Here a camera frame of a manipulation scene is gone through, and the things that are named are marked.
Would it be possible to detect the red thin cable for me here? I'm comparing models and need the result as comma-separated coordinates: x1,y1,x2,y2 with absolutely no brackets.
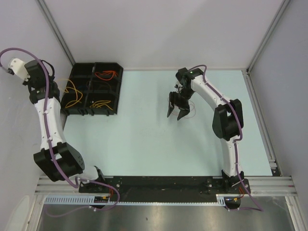
94,70,120,81

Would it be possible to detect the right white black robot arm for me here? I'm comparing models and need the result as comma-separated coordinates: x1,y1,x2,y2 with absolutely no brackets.
167,65,244,193

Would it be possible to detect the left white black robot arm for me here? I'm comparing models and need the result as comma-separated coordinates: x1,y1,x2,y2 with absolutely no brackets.
25,60,106,193

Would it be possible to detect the aluminium frame rail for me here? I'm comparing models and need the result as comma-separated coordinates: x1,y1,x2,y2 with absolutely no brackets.
35,176,297,196

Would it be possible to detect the yellow thin cable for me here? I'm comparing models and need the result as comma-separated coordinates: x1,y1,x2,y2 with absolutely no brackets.
89,99,114,110

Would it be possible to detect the brown thin cable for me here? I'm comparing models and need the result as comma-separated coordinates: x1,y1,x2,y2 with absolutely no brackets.
88,80,115,93

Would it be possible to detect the black compartment tray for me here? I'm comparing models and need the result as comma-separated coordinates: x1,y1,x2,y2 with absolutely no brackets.
61,62,124,116

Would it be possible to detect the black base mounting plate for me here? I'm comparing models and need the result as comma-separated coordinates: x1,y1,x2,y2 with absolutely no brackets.
78,176,251,203

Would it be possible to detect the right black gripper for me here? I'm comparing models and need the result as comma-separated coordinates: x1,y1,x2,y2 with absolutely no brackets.
167,87,195,120

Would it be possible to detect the white slotted cable duct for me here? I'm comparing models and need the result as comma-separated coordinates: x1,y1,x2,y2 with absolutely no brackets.
44,195,225,206

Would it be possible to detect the orange thin cable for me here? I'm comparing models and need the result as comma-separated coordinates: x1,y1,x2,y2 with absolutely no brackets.
59,78,84,108

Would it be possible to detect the pink thin cable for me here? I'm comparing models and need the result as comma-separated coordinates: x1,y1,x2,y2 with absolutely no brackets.
172,101,196,119

